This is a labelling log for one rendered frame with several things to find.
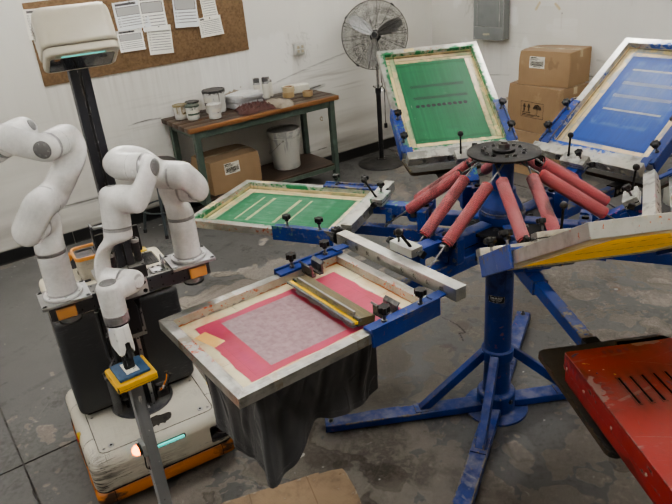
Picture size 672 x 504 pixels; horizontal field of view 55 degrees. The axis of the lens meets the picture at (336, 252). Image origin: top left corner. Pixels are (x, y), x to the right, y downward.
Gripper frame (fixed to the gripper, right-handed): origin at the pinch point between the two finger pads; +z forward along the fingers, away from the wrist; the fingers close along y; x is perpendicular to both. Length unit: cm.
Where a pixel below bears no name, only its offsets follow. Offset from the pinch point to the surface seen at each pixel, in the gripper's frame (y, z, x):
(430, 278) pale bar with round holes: 34, -5, 99
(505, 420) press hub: 23, 97, 156
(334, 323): 23, 3, 64
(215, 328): -3.4, 3.1, 31.9
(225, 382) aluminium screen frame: 31.7, -0.4, 18.1
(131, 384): 6.4, 4.0, -2.2
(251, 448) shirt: 18, 41, 28
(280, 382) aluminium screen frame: 41, 1, 31
